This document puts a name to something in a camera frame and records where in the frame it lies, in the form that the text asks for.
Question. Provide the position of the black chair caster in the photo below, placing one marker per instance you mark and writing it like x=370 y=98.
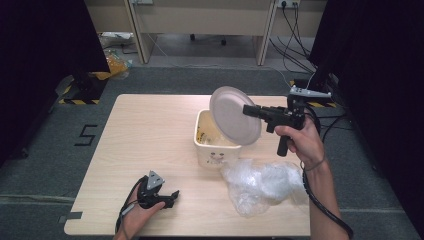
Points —
x=223 y=41
x=192 y=37

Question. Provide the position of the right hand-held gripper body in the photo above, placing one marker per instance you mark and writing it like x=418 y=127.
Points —
x=283 y=116

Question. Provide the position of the grey tape piece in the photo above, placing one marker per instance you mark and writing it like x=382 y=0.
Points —
x=73 y=216

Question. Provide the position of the orange plastic bag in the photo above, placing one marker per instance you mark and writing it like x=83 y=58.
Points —
x=116 y=65

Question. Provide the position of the striped tape stand base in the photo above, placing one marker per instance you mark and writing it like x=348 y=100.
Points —
x=320 y=104
x=86 y=88

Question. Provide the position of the white power strip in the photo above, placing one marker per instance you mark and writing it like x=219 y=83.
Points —
x=288 y=3

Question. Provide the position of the cream square bin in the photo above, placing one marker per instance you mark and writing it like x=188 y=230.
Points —
x=213 y=155

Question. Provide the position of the clear plastic bag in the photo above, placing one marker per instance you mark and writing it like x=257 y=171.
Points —
x=115 y=38
x=260 y=186

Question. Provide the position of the white paper plate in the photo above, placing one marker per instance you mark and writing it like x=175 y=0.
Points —
x=230 y=116

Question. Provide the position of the person's left hand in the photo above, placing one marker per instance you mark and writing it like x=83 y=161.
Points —
x=133 y=220

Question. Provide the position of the person's right hand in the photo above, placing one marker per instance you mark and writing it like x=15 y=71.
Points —
x=306 y=146

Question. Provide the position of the black curtain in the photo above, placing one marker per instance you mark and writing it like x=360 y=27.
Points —
x=383 y=83
x=40 y=66

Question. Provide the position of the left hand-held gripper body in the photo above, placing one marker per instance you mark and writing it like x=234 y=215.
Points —
x=148 y=196

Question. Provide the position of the beige office desk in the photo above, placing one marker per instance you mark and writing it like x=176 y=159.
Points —
x=200 y=16

